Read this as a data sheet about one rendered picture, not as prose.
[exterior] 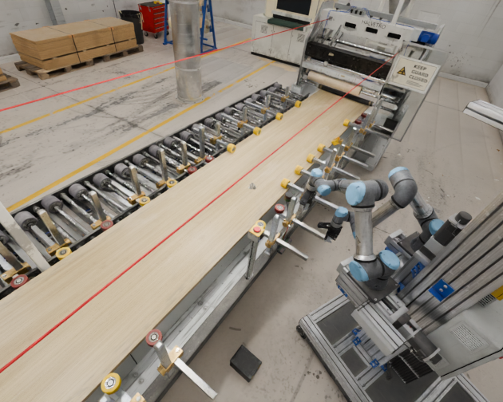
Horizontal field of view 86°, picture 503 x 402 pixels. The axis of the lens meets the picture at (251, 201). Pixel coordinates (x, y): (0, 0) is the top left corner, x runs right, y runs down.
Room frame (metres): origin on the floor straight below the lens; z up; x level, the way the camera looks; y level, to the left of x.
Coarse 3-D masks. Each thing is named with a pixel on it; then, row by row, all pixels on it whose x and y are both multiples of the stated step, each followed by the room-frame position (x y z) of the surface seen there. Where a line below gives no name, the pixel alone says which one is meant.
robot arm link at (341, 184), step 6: (336, 180) 1.43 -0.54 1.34; (342, 180) 1.40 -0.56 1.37; (348, 180) 1.36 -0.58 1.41; (354, 180) 1.32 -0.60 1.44; (360, 180) 1.29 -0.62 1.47; (378, 180) 1.14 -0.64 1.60; (336, 186) 1.39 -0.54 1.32; (342, 186) 1.35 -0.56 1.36; (348, 186) 1.31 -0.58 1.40; (384, 186) 1.11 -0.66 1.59; (384, 192) 1.08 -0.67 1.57
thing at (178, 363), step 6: (180, 360) 0.40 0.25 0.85; (180, 366) 0.37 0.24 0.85; (186, 366) 0.37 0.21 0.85; (186, 372) 0.34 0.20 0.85; (192, 372) 0.35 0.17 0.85; (192, 378) 0.32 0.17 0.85; (198, 378) 0.33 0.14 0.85; (198, 384) 0.30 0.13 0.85; (204, 384) 0.31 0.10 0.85; (204, 390) 0.28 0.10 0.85; (210, 390) 0.29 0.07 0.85; (210, 396) 0.26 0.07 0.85
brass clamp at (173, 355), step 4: (172, 352) 0.42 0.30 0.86; (180, 352) 0.43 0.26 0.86; (172, 356) 0.41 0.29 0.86; (176, 356) 0.41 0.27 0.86; (180, 356) 0.42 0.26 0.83; (172, 360) 0.39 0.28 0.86; (160, 364) 0.36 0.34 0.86; (172, 364) 0.37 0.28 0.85; (160, 368) 0.34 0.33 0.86; (164, 368) 0.35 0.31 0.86; (168, 368) 0.35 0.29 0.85; (160, 372) 0.33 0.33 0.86; (164, 372) 0.33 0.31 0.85
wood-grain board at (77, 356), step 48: (240, 144) 2.38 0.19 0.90; (288, 144) 2.50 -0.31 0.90; (192, 192) 1.58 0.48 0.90; (240, 192) 1.66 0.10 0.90; (96, 240) 1.00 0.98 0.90; (144, 240) 1.06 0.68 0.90; (192, 240) 1.11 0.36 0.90; (48, 288) 0.65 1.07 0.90; (96, 288) 0.68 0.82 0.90; (144, 288) 0.72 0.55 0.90; (192, 288) 0.77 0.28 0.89; (0, 336) 0.38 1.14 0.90; (48, 336) 0.41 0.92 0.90; (96, 336) 0.44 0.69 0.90; (144, 336) 0.47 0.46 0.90; (0, 384) 0.19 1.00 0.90; (48, 384) 0.22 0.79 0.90; (96, 384) 0.24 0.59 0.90
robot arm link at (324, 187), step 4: (316, 180) 1.41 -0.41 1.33; (320, 180) 1.40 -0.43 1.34; (324, 180) 1.42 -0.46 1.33; (328, 180) 1.42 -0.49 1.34; (332, 180) 1.42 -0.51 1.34; (316, 184) 1.39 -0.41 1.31; (320, 184) 1.37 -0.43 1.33; (324, 184) 1.37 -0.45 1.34; (328, 184) 1.38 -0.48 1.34; (332, 184) 1.39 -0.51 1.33; (316, 188) 1.38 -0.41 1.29; (320, 188) 1.35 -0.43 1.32; (324, 188) 1.33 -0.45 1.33; (328, 188) 1.34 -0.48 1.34; (332, 188) 1.37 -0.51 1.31; (320, 192) 1.33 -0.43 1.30; (324, 192) 1.33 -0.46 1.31; (328, 192) 1.34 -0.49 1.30
